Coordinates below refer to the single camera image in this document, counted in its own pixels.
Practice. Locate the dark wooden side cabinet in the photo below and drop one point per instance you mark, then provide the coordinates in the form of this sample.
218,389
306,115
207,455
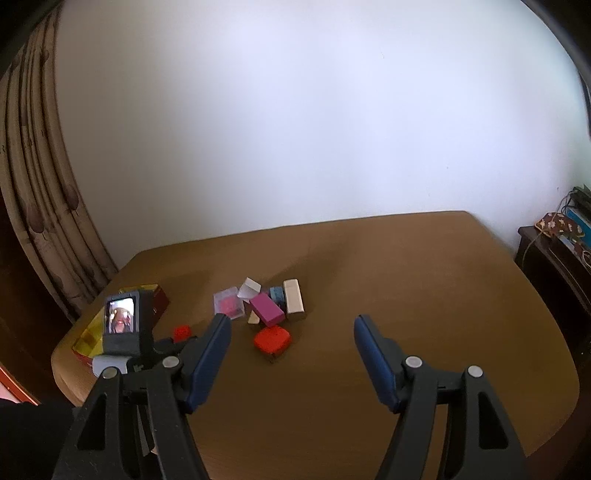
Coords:
562,282

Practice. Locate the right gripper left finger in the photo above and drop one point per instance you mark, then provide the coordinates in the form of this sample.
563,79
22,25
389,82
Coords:
134,425

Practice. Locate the beige patterned curtain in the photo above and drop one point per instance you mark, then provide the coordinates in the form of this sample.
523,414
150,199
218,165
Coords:
40,193

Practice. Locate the red tape measure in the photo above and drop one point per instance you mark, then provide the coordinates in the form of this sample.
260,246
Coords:
272,341

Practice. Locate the red gold toffee tin box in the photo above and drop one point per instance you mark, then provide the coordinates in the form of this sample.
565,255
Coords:
123,325

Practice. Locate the small clear box red contents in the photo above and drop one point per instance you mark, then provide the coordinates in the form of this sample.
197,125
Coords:
228,303

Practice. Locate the red rectangular box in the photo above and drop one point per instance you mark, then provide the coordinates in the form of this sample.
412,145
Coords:
181,333

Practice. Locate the patterned pouch on cabinet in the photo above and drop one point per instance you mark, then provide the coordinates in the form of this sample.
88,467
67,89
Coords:
555,224

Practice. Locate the magenta rectangular box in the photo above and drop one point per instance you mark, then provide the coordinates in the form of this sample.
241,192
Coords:
268,311

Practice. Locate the white chevron cube box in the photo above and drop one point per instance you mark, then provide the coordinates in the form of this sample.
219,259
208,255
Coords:
249,289

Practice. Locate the small gold box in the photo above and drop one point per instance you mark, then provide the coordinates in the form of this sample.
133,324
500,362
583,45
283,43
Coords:
253,319

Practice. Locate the long champagne gold box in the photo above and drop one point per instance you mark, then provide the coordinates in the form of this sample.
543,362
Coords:
294,299

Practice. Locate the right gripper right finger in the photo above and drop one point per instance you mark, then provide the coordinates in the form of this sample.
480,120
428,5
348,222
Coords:
480,440

